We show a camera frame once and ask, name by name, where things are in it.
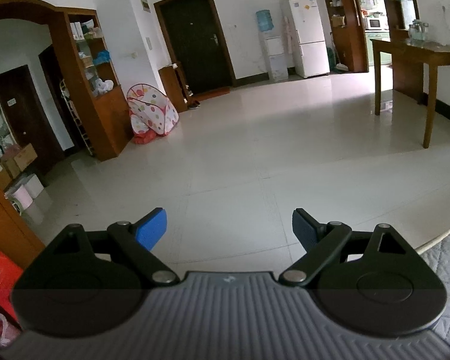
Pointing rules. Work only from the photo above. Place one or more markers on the white microwave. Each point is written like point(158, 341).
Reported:
point(374, 23)

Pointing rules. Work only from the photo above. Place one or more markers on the brown cardboard box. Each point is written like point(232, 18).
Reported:
point(24, 157)

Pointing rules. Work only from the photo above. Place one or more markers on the row of glass jars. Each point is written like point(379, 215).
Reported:
point(419, 32)

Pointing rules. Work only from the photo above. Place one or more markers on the white water dispenser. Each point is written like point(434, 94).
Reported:
point(276, 58)

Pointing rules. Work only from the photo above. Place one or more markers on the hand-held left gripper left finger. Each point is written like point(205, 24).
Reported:
point(152, 228)

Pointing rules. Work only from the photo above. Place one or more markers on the white broom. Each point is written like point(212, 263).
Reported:
point(341, 68)

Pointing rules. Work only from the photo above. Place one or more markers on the dark wooden room door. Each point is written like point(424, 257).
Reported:
point(26, 120)

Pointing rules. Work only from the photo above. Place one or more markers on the wooden shoe cabinet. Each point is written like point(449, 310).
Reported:
point(170, 86)

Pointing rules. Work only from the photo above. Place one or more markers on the wooden arch shelf unit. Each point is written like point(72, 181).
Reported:
point(348, 26)

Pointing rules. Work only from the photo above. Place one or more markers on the wooden arch display shelf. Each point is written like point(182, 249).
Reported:
point(108, 120)

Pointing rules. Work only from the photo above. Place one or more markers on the pink hanging cloth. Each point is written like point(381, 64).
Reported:
point(287, 32)

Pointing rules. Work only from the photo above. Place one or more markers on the wall electric panel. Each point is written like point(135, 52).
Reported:
point(145, 4)

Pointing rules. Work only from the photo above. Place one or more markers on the white refrigerator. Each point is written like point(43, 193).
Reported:
point(307, 37)

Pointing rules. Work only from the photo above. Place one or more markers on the metal shoe rack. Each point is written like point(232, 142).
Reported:
point(77, 120)

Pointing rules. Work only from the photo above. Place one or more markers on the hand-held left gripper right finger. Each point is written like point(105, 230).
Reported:
point(303, 228)

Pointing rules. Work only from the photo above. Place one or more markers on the brown wooden cabinet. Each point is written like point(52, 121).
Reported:
point(7, 225)

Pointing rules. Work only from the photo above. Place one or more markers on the dark wooden table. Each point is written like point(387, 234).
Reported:
point(416, 50)

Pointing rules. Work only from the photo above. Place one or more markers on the polka dot play tent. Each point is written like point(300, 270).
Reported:
point(152, 114)

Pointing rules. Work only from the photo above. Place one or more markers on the dark front door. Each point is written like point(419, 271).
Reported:
point(195, 41)

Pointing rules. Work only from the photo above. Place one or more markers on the white bin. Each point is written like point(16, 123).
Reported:
point(34, 185)

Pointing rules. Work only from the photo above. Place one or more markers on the red box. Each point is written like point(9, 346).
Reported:
point(0, 281)

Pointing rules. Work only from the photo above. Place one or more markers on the green dustpan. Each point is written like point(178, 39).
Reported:
point(330, 56)

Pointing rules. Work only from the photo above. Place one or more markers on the pair of shoes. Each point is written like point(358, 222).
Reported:
point(194, 104)

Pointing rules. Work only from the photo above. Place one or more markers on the blue water bottle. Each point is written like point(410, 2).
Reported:
point(265, 21)

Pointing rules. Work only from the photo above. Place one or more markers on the pink bin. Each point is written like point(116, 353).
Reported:
point(20, 199)

